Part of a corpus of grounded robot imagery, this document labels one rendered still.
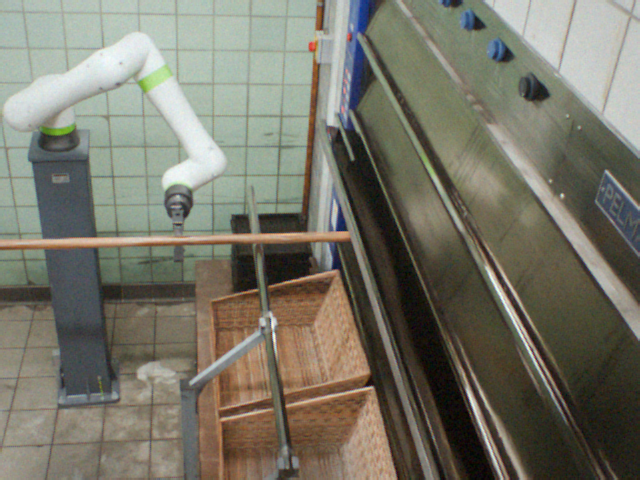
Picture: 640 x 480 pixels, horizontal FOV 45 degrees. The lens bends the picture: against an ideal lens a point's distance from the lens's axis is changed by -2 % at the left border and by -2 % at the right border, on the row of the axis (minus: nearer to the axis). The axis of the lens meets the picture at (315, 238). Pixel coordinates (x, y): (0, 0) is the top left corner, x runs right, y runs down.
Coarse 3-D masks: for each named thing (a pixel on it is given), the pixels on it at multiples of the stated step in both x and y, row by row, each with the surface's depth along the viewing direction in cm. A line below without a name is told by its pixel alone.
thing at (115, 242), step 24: (0, 240) 225; (24, 240) 226; (48, 240) 227; (72, 240) 228; (96, 240) 229; (120, 240) 230; (144, 240) 231; (168, 240) 232; (192, 240) 233; (216, 240) 234; (240, 240) 235; (264, 240) 236; (288, 240) 237; (312, 240) 239; (336, 240) 240
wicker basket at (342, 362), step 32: (288, 288) 286; (320, 288) 288; (224, 320) 289; (256, 320) 292; (288, 320) 294; (320, 320) 291; (352, 320) 261; (224, 352) 282; (256, 352) 284; (288, 352) 285; (320, 352) 285; (352, 352) 256; (224, 384) 269; (256, 384) 270; (288, 384) 271; (320, 384) 241; (352, 384) 243; (224, 416) 242
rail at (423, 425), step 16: (320, 128) 251; (336, 160) 230; (336, 176) 225; (352, 208) 208; (352, 224) 204; (368, 256) 190; (368, 272) 186; (384, 304) 175; (384, 320) 172; (400, 352) 162; (400, 368) 159; (416, 400) 151; (416, 416) 148; (432, 432) 144; (432, 448) 141; (432, 464) 138
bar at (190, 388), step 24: (264, 264) 230; (264, 288) 220; (264, 312) 211; (264, 336) 205; (192, 384) 216; (192, 408) 220; (192, 432) 226; (288, 432) 177; (192, 456) 232; (288, 456) 170
